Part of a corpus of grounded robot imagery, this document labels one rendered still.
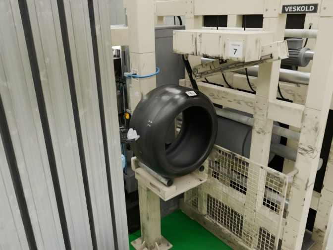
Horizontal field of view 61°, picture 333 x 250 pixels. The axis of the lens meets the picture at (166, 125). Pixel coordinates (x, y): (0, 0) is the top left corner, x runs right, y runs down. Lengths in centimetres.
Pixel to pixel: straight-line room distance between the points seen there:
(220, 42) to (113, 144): 131
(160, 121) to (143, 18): 67
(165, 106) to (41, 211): 126
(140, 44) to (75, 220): 153
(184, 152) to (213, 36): 84
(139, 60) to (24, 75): 156
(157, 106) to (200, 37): 50
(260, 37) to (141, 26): 71
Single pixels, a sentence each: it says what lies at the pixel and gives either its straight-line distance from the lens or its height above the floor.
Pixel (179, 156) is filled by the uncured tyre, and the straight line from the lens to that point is 204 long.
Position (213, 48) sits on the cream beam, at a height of 169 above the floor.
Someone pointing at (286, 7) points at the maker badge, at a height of 191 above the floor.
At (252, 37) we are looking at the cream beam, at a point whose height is 176.
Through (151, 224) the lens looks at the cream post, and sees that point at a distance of 244.
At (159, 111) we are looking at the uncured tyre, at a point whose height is 138.
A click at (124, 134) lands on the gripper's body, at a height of 128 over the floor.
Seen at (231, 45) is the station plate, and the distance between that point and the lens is 162.
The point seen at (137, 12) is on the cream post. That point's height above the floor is 190.
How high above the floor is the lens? 187
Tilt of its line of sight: 21 degrees down
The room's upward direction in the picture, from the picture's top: 1 degrees counter-clockwise
